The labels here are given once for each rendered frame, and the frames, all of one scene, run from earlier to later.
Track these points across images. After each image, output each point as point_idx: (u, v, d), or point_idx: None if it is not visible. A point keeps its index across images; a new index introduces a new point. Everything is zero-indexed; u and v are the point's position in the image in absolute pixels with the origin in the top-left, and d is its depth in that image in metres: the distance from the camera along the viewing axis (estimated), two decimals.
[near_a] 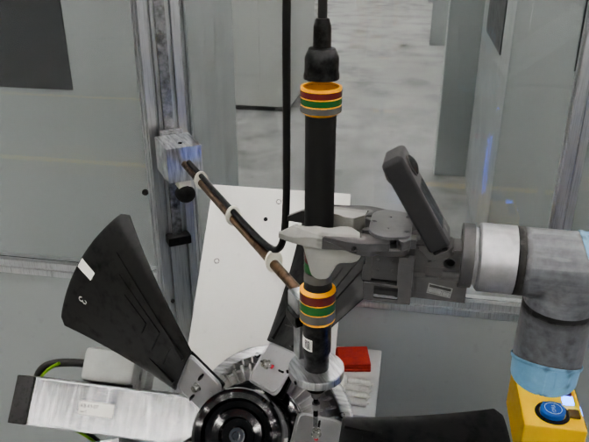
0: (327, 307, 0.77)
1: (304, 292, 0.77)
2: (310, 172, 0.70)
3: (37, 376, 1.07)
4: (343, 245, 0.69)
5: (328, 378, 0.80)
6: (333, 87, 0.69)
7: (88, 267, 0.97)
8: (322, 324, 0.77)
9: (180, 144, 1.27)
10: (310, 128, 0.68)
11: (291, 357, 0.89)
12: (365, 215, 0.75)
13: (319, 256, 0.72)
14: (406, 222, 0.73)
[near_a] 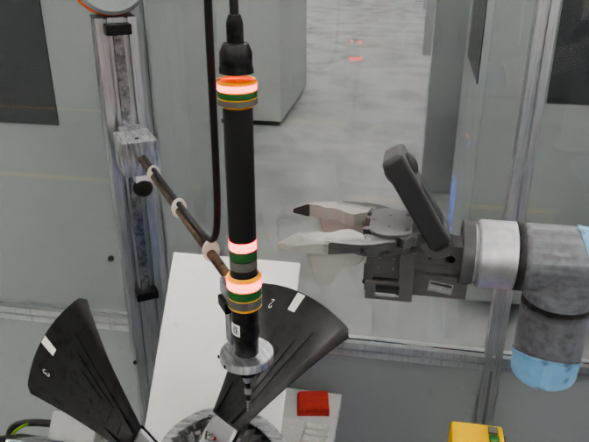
0: (251, 293, 0.80)
1: (230, 279, 0.79)
2: (230, 162, 0.73)
3: (7, 438, 1.17)
4: (351, 248, 0.69)
5: (256, 362, 0.83)
6: (250, 81, 0.72)
7: (51, 344, 1.06)
8: (247, 310, 0.80)
9: (137, 139, 1.29)
10: (227, 120, 0.71)
11: (230, 431, 0.98)
12: (366, 212, 0.76)
13: (323, 262, 0.71)
14: (406, 220, 0.73)
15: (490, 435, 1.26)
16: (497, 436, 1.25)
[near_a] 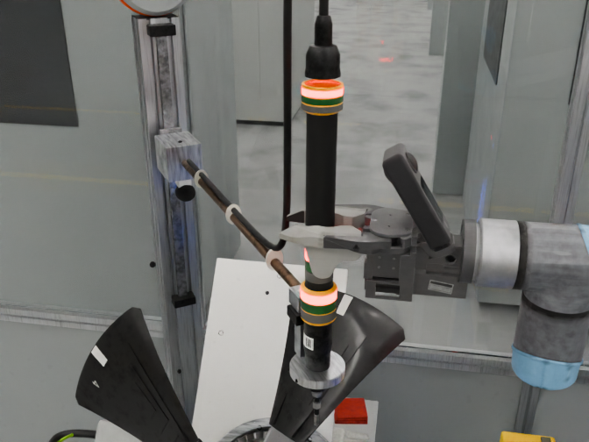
0: (328, 304, 0.77)
1: (305, 290, 0.77)
2: (311, 169, 0.70)
3: None
4: (344, 244, 0.69)
5: (329, 376, 0.80)
6: (334, 84, 0.69)
7: (346, 308, 1.00)
8: (322, 322, 0.77)
9: (180, 143, 1.26)
10: (312, 125, 0.68)
11: None
12: (364, 213, 0.75)
13: (321, 255, 0.72)
14: (406, 219, 0.73)
15: None
16: None
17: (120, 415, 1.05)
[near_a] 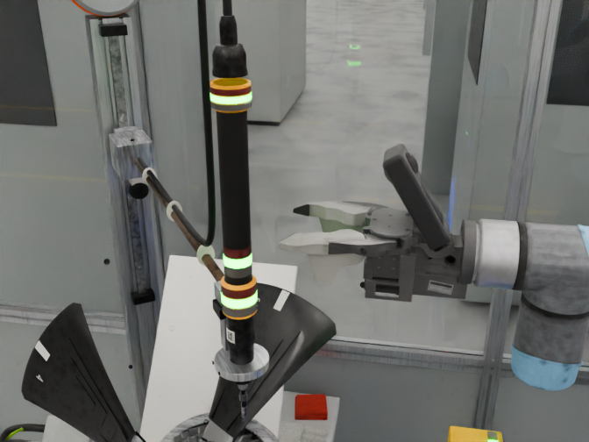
0: (246, 298, 0.78)
1: (223, 284, 0.78)
2: (223, 166, 0.72)
3: None
4: (351, 248, 0.69)
5: (251, 368, 0.82)
6: (244, 82, 0.71)
7: (283, 302, 1.02)
8: (242, 316, 0.79)
9: (132, 141, 1.28)
10: (221, 123, 0.70)
11: None
12: (366, 211, 0.76)
13: (323, 262, 0.71)
14: (406, 220, 0.73)
15: (489, 440, 1.24)
16: (496, 441, 1.24)
17: (63, 409, 1.07)
